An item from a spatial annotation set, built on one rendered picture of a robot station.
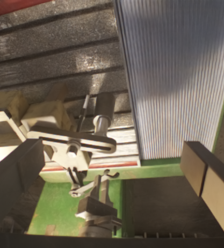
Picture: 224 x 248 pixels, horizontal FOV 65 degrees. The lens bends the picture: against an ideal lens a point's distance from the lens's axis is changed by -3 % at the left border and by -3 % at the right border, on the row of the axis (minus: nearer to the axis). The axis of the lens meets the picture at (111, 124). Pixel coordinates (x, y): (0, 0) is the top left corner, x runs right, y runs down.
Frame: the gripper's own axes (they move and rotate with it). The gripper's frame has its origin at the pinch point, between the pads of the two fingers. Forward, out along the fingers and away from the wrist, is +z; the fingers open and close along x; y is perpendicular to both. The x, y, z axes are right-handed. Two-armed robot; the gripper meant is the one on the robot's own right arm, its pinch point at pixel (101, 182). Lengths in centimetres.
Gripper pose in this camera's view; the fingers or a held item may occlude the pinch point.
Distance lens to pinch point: 69.5
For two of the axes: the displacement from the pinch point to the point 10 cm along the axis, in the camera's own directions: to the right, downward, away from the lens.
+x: 7.3, 5.4, 4.2
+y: -6.9, 5.1, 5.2
